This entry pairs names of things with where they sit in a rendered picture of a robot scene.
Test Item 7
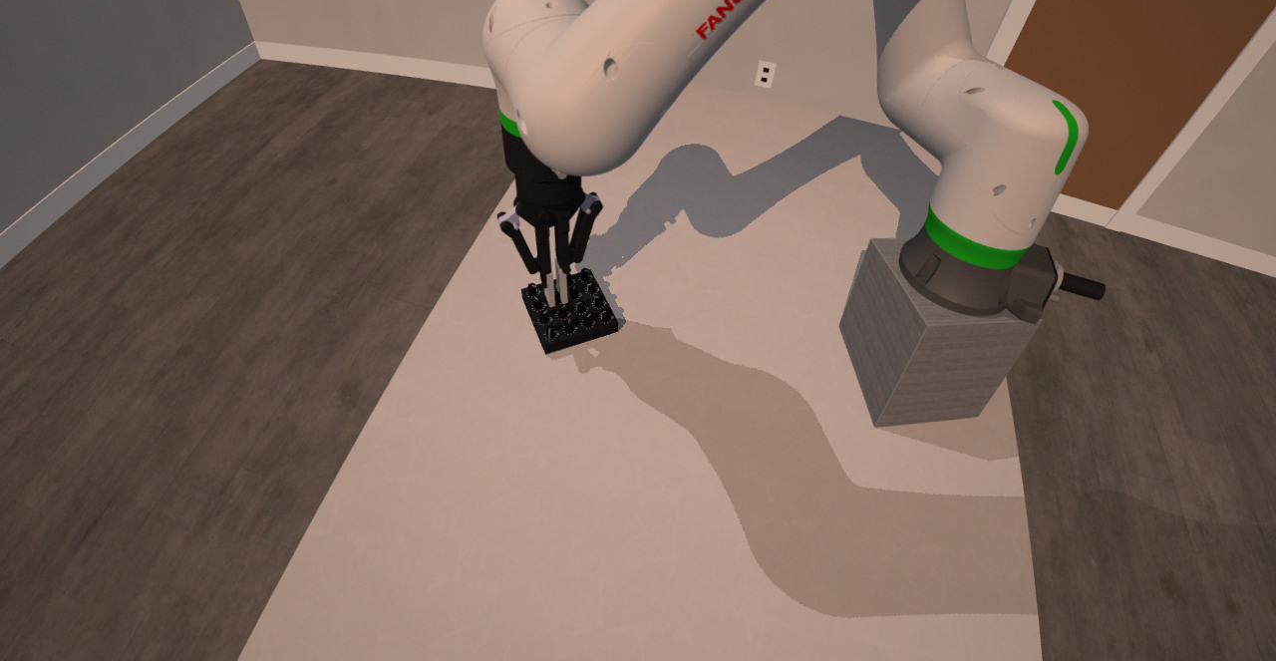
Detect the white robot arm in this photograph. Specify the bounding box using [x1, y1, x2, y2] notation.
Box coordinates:
[482, 0, 1106, 324]

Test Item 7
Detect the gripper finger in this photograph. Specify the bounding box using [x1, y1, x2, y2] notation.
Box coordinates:
[496, 207, 555, 308]
[554, 191, 604, 304]

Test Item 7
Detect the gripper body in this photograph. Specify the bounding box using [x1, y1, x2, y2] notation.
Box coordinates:
[513, 175, 584, 228]

